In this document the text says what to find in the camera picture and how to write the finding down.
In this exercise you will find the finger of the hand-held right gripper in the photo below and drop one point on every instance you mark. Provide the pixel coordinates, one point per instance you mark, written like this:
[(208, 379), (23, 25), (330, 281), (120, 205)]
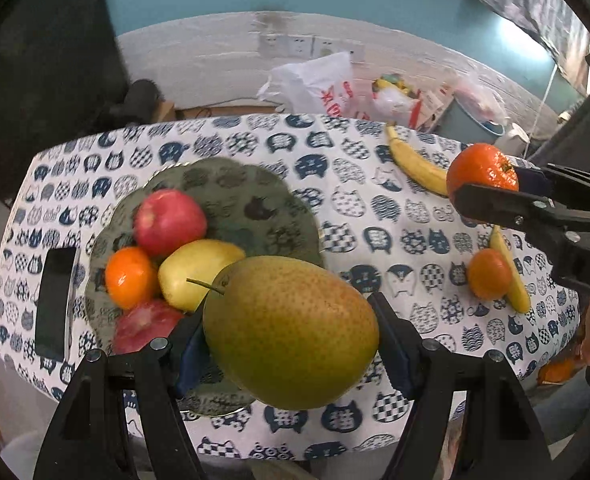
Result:
[(500, 205), (532, 180)]

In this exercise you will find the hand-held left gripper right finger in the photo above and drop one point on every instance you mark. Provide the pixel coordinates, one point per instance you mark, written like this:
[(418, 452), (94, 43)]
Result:
[(400, 360)]

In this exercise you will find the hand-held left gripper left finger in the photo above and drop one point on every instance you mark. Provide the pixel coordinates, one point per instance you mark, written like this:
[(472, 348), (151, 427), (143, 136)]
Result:
[(190, 365)]

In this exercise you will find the small mandarin with stem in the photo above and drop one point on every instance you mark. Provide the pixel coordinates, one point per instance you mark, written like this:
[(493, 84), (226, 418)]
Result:
[(480, 170)]

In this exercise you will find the dark red apple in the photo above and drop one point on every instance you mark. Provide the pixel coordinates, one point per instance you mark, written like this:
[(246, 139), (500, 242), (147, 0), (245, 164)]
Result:
[(145, 325)]

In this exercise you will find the yellow apple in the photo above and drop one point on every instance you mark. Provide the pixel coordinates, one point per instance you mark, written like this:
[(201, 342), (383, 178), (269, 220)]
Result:
[(190, 272)]

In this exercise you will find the green-brown pear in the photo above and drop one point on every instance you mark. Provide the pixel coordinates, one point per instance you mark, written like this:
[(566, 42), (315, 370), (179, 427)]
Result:
[(290, 330)]

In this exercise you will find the large orange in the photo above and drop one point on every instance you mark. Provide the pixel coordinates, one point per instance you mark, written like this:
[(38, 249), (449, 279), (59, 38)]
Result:
[(130, 277)]

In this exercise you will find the bright red apple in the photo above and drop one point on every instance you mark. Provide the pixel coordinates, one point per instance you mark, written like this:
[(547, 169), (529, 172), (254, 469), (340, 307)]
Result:
[(170, 222)]

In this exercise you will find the green patterned glass plate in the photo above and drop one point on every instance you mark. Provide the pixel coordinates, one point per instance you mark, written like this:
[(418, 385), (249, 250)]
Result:
[(245, 190)]

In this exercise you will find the white kettle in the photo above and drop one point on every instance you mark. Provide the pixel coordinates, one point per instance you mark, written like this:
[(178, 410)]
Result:
[(515, 137)]

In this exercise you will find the hanging grey clothes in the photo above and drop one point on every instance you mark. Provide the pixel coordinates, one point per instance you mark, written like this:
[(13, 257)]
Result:
[(565, 130)]

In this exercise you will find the slim yellow banana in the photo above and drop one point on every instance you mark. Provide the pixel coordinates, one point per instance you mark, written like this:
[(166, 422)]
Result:
[(520, 295)]

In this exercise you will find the grey-blue trash bin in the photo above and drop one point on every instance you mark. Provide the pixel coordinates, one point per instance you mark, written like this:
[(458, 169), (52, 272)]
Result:
[(465, 127)]

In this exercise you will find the curved yellow banana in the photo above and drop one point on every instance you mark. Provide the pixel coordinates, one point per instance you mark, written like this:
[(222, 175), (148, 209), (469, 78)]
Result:
[(415, 165)]

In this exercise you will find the clear plastic bin liner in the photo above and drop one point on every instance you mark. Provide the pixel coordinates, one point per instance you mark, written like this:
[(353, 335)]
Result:
[(480, 97)]

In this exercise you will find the orange object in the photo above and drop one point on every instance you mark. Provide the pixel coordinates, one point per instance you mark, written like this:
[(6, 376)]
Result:
[(560, 372)]

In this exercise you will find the red and white carton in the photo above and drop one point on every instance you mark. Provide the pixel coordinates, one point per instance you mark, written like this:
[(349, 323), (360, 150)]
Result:
[(432, 105)]

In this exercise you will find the plastic bag full of trash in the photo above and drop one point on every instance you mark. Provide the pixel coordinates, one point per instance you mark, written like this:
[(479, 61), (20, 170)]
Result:
[(395, 102)]

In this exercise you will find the black smartphone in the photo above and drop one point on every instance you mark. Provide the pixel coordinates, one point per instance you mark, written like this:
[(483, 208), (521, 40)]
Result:
[(55, 305)]

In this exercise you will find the person's grey pants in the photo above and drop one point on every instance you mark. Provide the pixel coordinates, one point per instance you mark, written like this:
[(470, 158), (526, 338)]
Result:
[(560, 415)]

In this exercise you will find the cat print tablecloth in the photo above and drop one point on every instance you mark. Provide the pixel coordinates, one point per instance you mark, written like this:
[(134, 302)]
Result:
[(350, 220)]

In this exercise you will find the white plastic bag red print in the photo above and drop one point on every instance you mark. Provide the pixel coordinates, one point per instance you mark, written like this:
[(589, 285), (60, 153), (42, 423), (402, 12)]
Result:
[(315, 85)]

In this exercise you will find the brown cardboard box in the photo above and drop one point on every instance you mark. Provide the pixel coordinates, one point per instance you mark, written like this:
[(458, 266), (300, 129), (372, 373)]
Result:
[(166, 111)]

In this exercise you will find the black cylindrical device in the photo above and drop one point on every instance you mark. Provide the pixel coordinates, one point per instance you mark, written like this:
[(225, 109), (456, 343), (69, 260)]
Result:
[(140, 97)]

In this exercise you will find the black board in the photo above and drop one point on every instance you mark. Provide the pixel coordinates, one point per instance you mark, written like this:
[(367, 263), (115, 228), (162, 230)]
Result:
[(40, 85)]

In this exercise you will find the white wall outlet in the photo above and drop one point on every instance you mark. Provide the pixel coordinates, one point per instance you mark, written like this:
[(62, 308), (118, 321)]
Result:
[(322, 46), (296, 45), (353, 51), (270, 44)]

